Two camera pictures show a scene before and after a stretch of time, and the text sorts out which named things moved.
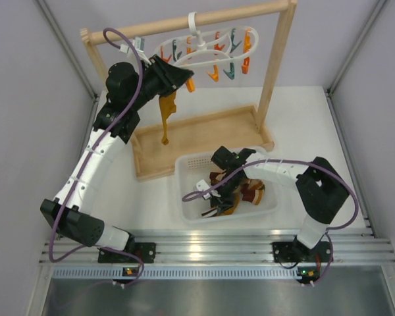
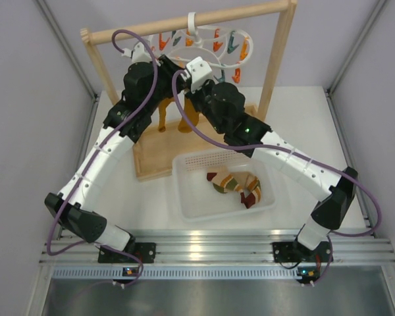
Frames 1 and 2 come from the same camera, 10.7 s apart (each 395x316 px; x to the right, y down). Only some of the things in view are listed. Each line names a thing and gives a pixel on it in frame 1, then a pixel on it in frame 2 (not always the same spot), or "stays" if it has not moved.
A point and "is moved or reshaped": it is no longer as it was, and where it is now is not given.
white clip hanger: (187, 52) is moved or reshaped
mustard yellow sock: (168, 107) is moved or reshaped
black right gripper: (222, 201) → (194, 95)
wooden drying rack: (195, 132) stays
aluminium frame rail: (226, 254) stays
